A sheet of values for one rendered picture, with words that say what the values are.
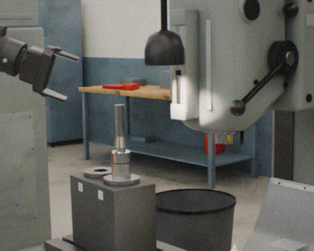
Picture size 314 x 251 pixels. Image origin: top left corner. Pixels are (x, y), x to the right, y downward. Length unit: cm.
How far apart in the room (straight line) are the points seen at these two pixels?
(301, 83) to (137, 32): 675
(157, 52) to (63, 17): 751
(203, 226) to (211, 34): 210
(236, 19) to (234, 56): 7
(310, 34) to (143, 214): 58
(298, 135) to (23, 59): 72
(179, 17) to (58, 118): 744
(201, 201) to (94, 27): 541
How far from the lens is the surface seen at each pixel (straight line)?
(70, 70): 866
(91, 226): 159
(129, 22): 813
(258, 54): 122
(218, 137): 129
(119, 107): 150
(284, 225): 165
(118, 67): 831
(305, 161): 165
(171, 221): 321
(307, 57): 132
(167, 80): 714
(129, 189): 149
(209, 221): 320
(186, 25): 119
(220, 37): 118
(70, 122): 871
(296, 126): 165
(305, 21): 131
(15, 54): 154
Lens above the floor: 150
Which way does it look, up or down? 8 degrees down
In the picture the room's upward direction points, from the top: 1 degrees counter-clockwise
